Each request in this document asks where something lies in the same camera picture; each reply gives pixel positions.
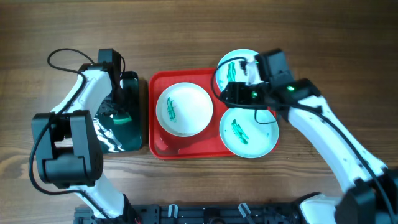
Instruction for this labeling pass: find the green yellow sponge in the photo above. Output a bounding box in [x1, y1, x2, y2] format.
[111, 113, 132, 125]

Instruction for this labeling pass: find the white ridged plate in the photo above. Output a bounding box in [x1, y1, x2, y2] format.
[155, 82, 213, 137]

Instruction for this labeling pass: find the black water basin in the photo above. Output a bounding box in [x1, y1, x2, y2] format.
[93, 71, 142, 154]

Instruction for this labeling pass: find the pale green plate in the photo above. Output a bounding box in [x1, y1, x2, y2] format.
[220, 108, 279, 159]

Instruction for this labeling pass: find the pale blue plate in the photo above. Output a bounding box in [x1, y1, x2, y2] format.
[215, 49, 262, 91]

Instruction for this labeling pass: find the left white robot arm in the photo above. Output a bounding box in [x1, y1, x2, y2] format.
[29, 62, 142, 223]

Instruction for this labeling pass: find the red plastic tray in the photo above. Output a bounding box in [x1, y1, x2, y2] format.
[149, 68, 233, 159]

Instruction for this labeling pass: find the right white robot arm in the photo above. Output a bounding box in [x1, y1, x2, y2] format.
[220, 78, 397, 223]

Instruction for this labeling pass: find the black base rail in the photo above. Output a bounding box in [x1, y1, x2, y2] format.
[73, 203, 301, 224]

